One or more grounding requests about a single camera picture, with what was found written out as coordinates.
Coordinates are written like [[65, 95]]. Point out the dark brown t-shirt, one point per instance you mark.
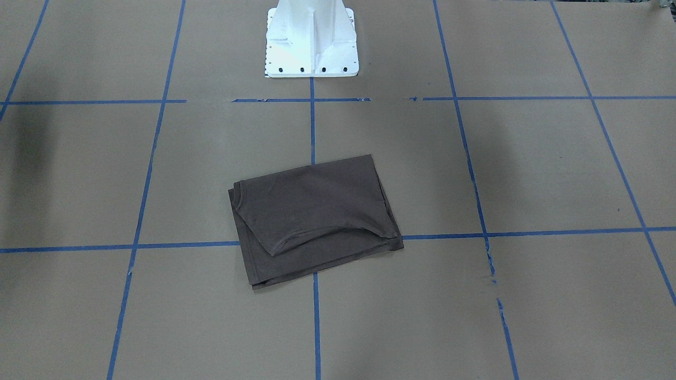
[[300, 221]]

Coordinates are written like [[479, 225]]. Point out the brown paper table cover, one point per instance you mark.
[[527, 150]]

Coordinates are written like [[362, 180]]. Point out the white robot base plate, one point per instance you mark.
[[311, 39]]

